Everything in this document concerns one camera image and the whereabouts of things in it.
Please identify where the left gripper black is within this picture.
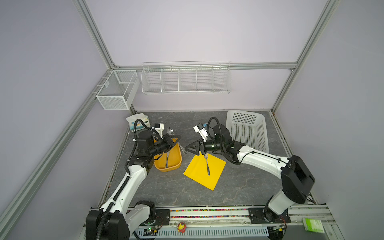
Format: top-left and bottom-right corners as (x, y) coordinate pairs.
(149, 133), (181, 156)

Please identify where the silver fork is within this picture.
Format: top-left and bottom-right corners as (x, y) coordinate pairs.
(204, 153), (211, 176)

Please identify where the yellow paper napkin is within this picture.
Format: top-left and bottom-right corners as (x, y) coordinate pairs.
(184, 154), (226, 191)

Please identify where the white perforated plastic basket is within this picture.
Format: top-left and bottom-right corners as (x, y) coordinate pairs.
(226, 110), (269, 153)

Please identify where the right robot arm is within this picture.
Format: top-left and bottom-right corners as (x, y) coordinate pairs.
(186, 124), (315, 223)

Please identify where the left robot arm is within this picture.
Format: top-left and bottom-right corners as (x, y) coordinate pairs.
(85, 129), (181, 240)

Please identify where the orange plastic tray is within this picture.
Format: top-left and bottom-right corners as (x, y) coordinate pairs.
(154, 146), (182, 172)

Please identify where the tissue pack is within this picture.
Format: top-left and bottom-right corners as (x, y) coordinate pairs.
(125, 113), (151, 133)

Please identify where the red emergency stop button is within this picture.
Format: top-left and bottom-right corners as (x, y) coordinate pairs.
(177, 222), (187, 233)

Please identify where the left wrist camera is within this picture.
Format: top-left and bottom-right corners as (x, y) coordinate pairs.
(154, 123), (165, 138)

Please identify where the white wire shelf basket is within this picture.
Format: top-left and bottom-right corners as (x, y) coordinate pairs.
(141, 61), (232, 95)

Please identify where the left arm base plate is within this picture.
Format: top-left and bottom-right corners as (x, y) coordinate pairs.
(141, 209), (171, 226)

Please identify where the white mesh wall box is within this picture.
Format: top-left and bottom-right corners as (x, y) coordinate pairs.
(96, 70), (140, 111)

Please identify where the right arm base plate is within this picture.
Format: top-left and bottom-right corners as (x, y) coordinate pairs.
(248, 207), (291, 224)

